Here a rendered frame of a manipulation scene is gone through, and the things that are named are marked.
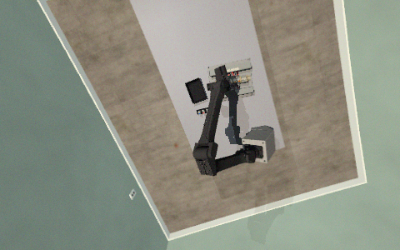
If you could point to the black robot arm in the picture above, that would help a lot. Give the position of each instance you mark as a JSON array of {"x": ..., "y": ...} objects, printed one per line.
[{"x": 204, "y": 155}]

